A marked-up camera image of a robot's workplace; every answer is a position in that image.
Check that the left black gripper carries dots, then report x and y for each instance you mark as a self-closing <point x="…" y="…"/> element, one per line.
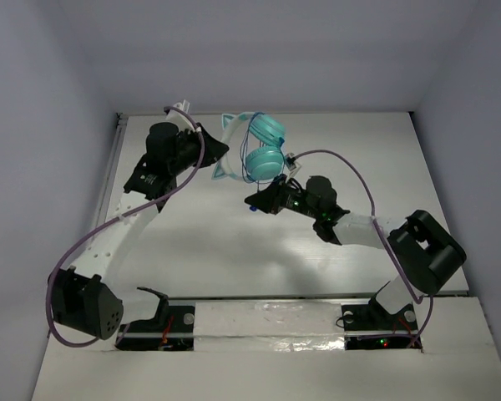
<point x="201" y="146"/>

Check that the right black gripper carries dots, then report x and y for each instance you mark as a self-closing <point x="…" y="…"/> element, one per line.
<point x="270" y="200"/>

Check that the teal cat ear headphones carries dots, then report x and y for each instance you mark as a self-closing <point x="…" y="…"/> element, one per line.
<point x="261" y="154"/>

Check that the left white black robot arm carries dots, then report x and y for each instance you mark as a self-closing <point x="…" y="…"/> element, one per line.
<point x="78" y="295"/>

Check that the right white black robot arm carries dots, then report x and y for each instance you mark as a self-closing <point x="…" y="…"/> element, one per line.
<point x="425" y="254"/>

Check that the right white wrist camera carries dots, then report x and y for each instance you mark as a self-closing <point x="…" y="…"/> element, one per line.
<point x="292" y="165"/>

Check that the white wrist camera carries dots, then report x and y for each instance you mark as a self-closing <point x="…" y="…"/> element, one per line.
<point x="292" y="165"/>
<point x="178" y="113"/>

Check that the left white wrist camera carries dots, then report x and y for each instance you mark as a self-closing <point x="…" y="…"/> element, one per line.
<point x="178" y="113"/>

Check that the left aluminium side rail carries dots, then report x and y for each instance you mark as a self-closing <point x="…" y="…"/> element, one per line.
<point x="102" y="206"/>

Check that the aluminium rail with foam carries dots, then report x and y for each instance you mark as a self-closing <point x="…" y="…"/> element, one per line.
<point x="278" y="325"/>

